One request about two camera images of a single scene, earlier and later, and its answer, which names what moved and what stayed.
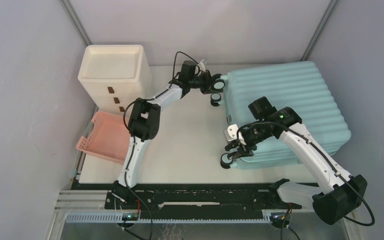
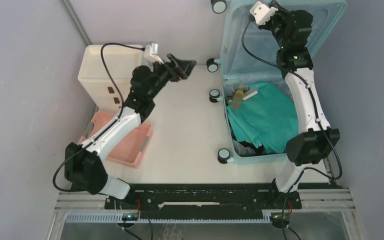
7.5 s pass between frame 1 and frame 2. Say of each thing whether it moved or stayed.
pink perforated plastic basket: stayed
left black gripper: moved
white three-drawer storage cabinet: stayed
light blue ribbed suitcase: moved
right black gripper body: moved
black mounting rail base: stayed
